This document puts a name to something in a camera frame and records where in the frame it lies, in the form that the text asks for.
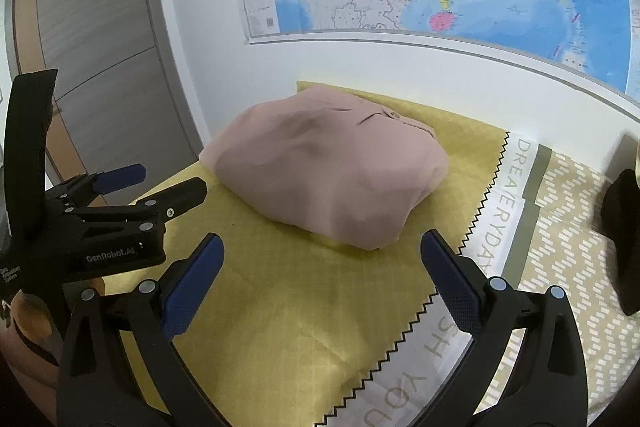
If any black garment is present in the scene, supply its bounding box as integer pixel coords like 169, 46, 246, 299
600, 168, 640, 316

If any patchwork print bed sheet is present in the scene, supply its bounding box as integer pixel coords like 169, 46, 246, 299
45, 80, 640, 427

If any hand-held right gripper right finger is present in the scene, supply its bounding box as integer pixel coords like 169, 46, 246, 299
410, 229, 588, 427

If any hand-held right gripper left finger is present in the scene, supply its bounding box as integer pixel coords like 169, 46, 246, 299
56, 233, 236, 427

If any person's left hand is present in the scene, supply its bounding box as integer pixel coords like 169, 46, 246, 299
0, 289, 60, 364

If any grey wardrobe door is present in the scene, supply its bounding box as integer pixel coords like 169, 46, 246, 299
10, 0, 203, 181

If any pink jacket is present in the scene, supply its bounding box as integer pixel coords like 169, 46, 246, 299
199, 89, 450, 253

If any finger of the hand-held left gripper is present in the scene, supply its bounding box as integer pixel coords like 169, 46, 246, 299
47, 163, 147, 212
75, 177, 209, 235

